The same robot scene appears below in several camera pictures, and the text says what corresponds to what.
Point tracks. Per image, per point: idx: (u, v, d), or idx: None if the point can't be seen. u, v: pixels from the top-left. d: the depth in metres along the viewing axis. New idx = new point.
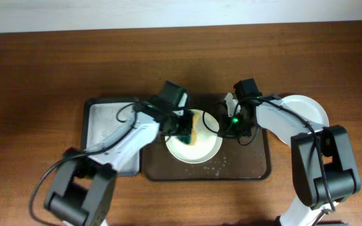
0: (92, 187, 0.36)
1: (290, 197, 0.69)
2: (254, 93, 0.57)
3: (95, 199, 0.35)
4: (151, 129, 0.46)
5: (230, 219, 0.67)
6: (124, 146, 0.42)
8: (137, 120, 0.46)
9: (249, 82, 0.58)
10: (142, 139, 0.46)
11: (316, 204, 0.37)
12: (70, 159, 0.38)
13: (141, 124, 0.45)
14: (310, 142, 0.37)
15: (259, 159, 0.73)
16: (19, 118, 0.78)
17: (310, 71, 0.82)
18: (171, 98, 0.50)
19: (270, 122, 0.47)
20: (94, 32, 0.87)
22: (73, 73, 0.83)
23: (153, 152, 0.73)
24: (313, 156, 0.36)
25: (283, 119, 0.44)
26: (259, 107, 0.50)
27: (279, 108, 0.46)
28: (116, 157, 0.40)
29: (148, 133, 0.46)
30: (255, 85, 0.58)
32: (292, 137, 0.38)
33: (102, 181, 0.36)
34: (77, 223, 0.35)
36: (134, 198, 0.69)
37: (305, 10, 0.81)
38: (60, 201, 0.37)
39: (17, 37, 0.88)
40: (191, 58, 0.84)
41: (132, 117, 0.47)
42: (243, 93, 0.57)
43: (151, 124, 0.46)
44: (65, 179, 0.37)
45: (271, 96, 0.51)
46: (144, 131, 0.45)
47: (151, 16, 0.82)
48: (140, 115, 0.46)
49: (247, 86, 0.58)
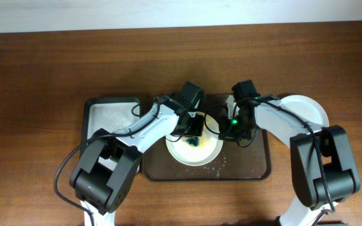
0: (117, 166, 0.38)
1: (290, 197, 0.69)
2: (252, 94, 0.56)
3: (119, 179, 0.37)
4: (170, 122, 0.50)
5: (230, 219, 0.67)
6: (148, 132, 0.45)
8: (159, 111, 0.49)
9: (248, 84, 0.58)
10: (162, 129, 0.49)
11: (316, 204, 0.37)
12: (98, 139, 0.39)
13: (163, 115, 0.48)
14: (310, 142, 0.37)
15: (259, 159, 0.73)
16: (19, 118, 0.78)
17: (310, 71, 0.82)
18: (190, 96, 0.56)
19: (269, 122, 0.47)
20: (95, 33, 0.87)
22: (73, 73, 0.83)
23: (153, 152, 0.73)
24: (312, 157, 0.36)
25: (281, 120, 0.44)
26: (257, 107, 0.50)
27: (277, 110, 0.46)
28: (141, 140, 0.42)
29: (167, 125, 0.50)
30: (254, 86, 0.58)
32: (291, 138, 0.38)
33: (127, 161, 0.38)
34: (101, 199, 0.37)
36: (134, 199, 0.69)
37: (306, 11, 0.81)
38: (88, 178, 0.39)
39: (16, 37, 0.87)
40: (191, 58, 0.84)
41: (154, 107, 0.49)
42: (242, 95, 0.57)
43: (172, 117, 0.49)
44: (92, 158, 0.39)
45: (270, 97, 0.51)
46: (165, 122, 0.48)
47: (151, 16, 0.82)
48: (163, 107, 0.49)
49: (246, 88, 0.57)
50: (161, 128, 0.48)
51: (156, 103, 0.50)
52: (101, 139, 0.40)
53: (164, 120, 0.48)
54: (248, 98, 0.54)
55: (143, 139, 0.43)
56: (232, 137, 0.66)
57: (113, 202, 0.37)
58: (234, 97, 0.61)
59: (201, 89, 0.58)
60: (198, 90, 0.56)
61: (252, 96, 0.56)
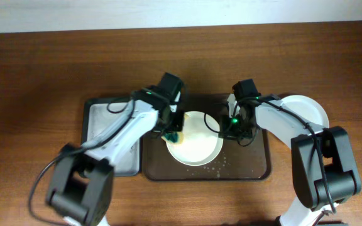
0: (90, 182, 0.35)
1: (290, 197, 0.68)
2: (253, 93, 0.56)
3: (95, 196, 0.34)
4: (149, 118, 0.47)
5: (230, 219, 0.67)
6: (122, 138, 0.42)
8: (136, 108, 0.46)
9: (249, 83, 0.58)
10: (141, 129, 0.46)
11: (317, 206, 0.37)
12: (67, 156, 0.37)
13: (139, 113, 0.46)
14: (310, 144, 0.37)
15: (259, 159, 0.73)
16: (19, 118, 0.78)
17: (310, 71, 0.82)
18: (170, 88, 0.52)
19: (270, 122, 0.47)
20: (95, 33, 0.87)
22: (73, 73, 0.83)
23: (153, 152, 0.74)
24: (313, 158, 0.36)
25: (283, 120, 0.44)
26: (259, 106, 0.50)
27: (278, 110, 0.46)
28: (113, 149, 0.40)
29: (146, 123, 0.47)
30: (254, 86, 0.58)
32: (292, 139, 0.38)
33: (98, 177, 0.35)
34: (80, 218, 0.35)
36: (134, 199, 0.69)
37: (306, 10, 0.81)
38: (61, 198, 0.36)
39: (16, 37, 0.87)
40: (191, 58, 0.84)
41: (130, 105, 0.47)
42: (243, 94, 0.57)
43: (150, 112, 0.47)
44: (63, 177, 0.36)
45: (271, 96, 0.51)
46: (142, 120, 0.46)
47: (151, 16, 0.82)
48: (138, 103, 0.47)
49: (247, 87, 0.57)
50: (139, 127, 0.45)
51: (132, 100, 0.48)
52: (70, 155, 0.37)
53: (141, 118, 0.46)
54: (248, 98, 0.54)
55: (116, 147, 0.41)
56: (233, 136, 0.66)
57: (92, 220, 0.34)
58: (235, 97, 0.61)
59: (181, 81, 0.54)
60: (177, 81, 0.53)
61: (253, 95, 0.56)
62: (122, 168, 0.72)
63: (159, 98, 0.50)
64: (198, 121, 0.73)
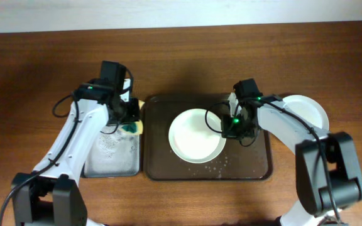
0: (55, 204, 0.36)
1: (290, 197, 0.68)
2: (254, 93, 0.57)
3: (65, 215, 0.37)
4: (98, 115, 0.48)
5: (230, 219, 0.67)
6: (74, 147, 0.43)
8: (80, 110, 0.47)
9: (251, 83, 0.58)
10: (92, 129, 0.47)
11: (321, 212, 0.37)
12: (22, 186, 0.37)
13: (87, 113, 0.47)
14: (315, 149, 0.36)
15: (261, 159, 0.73)
16: (19, 118, 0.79)
17: (310, 71, 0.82)
18: (113, 77, 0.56)
19: (271, 123, 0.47)
20: (95, 33, 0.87)
22: (74, 73, 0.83)
23: (154, 152, 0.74)
24: (318, 167, 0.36)
25: (285, 122, 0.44)
26: (260, 108, 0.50)
27: (281, 112, 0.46)
28: (67, 163, 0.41)
29: (95, 122, 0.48)
30: (256, 85, 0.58)
32: (296, 145, 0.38)
33: (60, 197, 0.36)
34: None
36: (134, 198, 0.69)
37: (306, 10, 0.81)
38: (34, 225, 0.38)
39: (16, 37, 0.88)
40: (190, 58, 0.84)
41: (73, 109, 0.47)
42: (243, 94, 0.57)
43: (98, 109, 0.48)
44: (26, 208, 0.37)
45: (273, 97, 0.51)
46: (92, 118, 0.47)
47: (151, 16, 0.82)
48: (82, 102, 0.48)
49: (248, 87, 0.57)
50: (90, 128, 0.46)
51: (73, 102, 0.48)
52: (23, 187, 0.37)
53: (89, 119, 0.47)
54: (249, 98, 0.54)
55: (71, 159, 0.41)
56: (234, 136, 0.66)
57: None
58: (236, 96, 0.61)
59: (121, 66, 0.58)
60: (118, 66, 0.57)
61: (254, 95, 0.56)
62: (122, 168, 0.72)
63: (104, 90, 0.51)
64: (199, 118, 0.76)
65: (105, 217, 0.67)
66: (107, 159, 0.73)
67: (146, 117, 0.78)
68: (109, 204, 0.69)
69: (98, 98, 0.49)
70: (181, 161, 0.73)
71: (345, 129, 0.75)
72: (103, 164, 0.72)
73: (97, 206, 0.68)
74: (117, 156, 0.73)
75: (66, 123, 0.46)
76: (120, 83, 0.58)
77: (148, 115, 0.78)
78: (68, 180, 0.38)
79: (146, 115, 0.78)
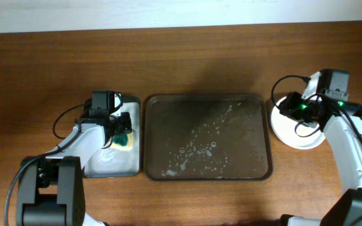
0: (60, 179, 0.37)
1: (289, 197, 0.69)
2: (336, 94, 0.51)
3: (70, 193, 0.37)
4: (98, 132, 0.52)
5: (230, 219, 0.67)
6: (79, 144, 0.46)
8: (82, 127, 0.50)
9: (344, 76, 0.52)
10: (92, 141, 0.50)
11: None
12: (30, 164, 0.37)
13: (88, 129, 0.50)
14: None
15: (261, 158, 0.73)
16: (18, 118, 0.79)
17: (310, 71, 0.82)
18: (104, 105, 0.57)
19: (339, 140, 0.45)
20: (95, 32, 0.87)
22: (73, 73, 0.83)
23: (153, 152, 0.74)
24: (349, 209, 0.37)
25: (356, 156, 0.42)
26: (336, 117, 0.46)
27: (354, 135, 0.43)
28: (73, 153, 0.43)
29: (97, 135, 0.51)
30: (347, 82, 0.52)
32: (350, 191, 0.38)
33: (67, 172, 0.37)
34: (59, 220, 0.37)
36: (134, 198, 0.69)
37: (305, 11, 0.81)
38: (32, 212, 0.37)
39: (16, 37, 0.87)
40: (191, 58, 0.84)
41: (75, 127, 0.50)
42: (330, 84, 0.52)
43: (98, 127, 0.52)
44: (30, 191, 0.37)
45: (357, 112, 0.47)
46: (93, 132, 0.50)
47: (151, 16, 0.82)
48: (83, 125, 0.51)
49: (337, 80, 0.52)
50: (92, 139, 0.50)
51: (76, 123, 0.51)
52: (31, 164, 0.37)
53: (90, 133, 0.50)
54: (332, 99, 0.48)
55: (76, 150, 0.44)
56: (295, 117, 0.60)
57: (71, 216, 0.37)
58: (321, 81, 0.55)
59: (110, 91, 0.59)
60: (107, 93, 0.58)
61: (337, 93, 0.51)
62: (122, 168, 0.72)
63: (99, 119, 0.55)
64: None
65: (106, 217, 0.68)
66: (107, 159, 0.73)
67: (146, 117, 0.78)
68: (109, 204, 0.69)
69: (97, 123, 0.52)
70: (181, 161, 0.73)
71: None
72: (102, 164, 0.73)
73: (97, 206, 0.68)
74: (118, 157, 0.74)
75: (70, 135, 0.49)
76: (112, 107, 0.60)
77: (148, 115, 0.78)
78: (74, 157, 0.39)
79: (147, 115, 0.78)
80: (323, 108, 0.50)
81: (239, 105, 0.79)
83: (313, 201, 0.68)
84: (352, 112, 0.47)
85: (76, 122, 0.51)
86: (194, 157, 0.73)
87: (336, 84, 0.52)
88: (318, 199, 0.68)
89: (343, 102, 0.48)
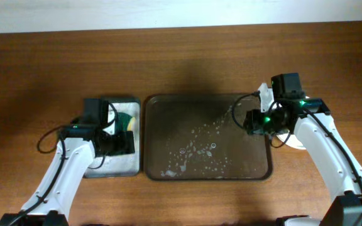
0: None
1: (290, 197, 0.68)
2: (294, 94, 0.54)
3: None
4: (84, 150, 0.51)
5: (230, 220, 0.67)
6: (62, 185, 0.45)
8: (66, 149, 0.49)
9: (295, 78, 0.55)
10: (78, 166, 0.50)
11: None
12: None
13: (72, 152, 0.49)
14: (359, 205, 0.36)
15: (261, 158, 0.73)
16: (18, 118, 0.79)
17: (310, 71, 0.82)
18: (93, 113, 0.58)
19: (313, 143, 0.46)
20: (95, 34, 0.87)
22: (73, 73, 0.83)
23: (153, 153, 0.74)
24: (342, 218, 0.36)
25: (334, 157, 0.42)
26: (303, 118, 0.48)
27: (326, 135, 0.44)
28: (56, 198, 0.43)
29: (82, 157, 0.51)
30: (299, 83, 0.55)
32: (337, 197, 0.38)
33: None
34: None
36: (134, 199, 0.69)
37: (305, 12, 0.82)
38: None
39: (17, 37, 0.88)
40: (191, 59, 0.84)
41: (59, 148, 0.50)
42: (285, 88, 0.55)
43: (84, 146, 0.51)
44: None
45: (319, 107, 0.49)
46: (79, 155, 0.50)
47: (151, 16, 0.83)
48: (66, 141, 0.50)
49: (291, 82, 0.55)
50: (77, 164, 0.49)
51: (59, 141, 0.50)
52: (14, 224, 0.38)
53: (75, 156, 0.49)
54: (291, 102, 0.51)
55: (59, 194, 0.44)
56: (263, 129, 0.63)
57: None
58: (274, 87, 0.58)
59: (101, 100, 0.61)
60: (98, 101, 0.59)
61: (295, 94, 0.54)
62: (122, 168, 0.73)
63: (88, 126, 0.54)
64: None
65: (105, 217, 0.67)
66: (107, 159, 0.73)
67: (146, 117, 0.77)
68: (109, 204, 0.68)
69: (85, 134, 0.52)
70: (181, 161, 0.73)
71: (344, 129, 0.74)
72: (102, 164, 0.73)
73: (97, 206, 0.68)
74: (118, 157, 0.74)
75: (54, 161, 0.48)
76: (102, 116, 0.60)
77: (148, 115, 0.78)
78: (58, 214, 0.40)
79: (147, 115, 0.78)
80: (289, 112, 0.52)
81: (239, 106, 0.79)
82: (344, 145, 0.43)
83: (313, 201, 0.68)
84: (314, 108, 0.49)
85: (60, 137, 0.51)
86: (195, 157, 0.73)
87: (291, 86, 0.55)
88: (319, 199, 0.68)
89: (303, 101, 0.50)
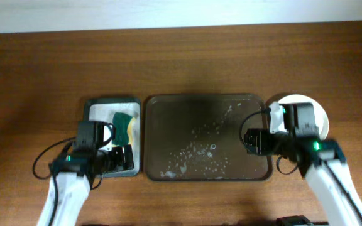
0: None
1: (290, 198, 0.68)
2: (308, 129, 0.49)
3: None
4: (78, 191, 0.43)
5: (230, 220, 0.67)
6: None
8: (58, 188, 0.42)
9: (308, 110, 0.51)
10: (73, 206, 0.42)
11: None
12: None
13: (66, 194, 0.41)
14: None
15: (261, 158, 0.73)
16: (18, 118, 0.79)
17: (310, 71, 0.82)
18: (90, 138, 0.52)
19: (323, 198, 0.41)
20: (95, 33, 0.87)
22: (72, 73, 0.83)
23: (153, 153, 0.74)
24: None
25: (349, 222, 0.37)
26: (316, 167, 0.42)
27: (342, 193, 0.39)
28: None
29: (77, 195, 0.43)
30: (313, 116, 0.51)
32: None
33: None
34: None
36: (134, 199, 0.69)
37: (305, 12, 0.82)
38: None
39: (16, 37, 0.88)
40: (191, 59, 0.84)
41: (51, 187, 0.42)
42: (298, 121, 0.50)
43: (78, 184, 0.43)
44: None
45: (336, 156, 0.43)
46: (72, 198, 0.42)
47: (151, 16, 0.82)
48: (60, 179, 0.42)
49: (304, 114, 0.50)
50: (70, 207, 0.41)
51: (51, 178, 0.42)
52: None
53: (68, 198, 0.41)
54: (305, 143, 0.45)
55: None
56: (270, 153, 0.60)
57: None
58: (286, 117, 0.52)
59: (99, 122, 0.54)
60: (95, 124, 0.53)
61: (307, 129, 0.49)
62: None
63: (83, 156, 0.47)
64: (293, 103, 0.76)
65: (106, 218, 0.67)
66: None
67: (145, 117, 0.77)
68: (109, 204, 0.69)
69: (78, 166, 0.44)
70: (181, 162, 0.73)
71: (344, 129, 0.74)
72: None
73: (97, 206, 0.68)
74: None
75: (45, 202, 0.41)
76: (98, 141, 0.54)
77: (148, 116, 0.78)
78: None
79: (146, 116, 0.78)
80: (301, 153, 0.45)
81: (239, 106, 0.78)
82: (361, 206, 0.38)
83: (313, 201, 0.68)
84: (330, 152, 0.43)
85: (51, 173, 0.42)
86: (194, 157, 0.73)
87: (305, 118, 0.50)
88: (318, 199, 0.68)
89: (318, 143, 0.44)
